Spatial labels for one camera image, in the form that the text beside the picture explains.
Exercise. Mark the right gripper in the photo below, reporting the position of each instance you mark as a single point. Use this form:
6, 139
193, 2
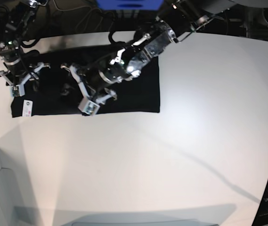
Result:
18, 74

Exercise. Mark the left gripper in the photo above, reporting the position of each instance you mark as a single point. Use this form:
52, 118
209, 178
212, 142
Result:
96, 79

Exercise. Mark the black T-shirt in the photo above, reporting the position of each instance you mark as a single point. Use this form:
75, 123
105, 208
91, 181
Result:
59, 94

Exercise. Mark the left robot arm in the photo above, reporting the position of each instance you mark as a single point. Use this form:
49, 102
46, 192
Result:
126, 63

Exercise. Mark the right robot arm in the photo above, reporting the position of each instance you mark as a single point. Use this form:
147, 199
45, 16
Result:
12, 43

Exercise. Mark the white shirt label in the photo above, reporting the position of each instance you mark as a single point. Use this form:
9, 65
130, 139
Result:
27, 108

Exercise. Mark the blue plastic box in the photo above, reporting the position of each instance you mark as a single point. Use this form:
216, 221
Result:
129, 4

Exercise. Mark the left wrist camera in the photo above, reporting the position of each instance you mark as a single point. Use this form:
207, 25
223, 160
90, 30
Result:
88, 107

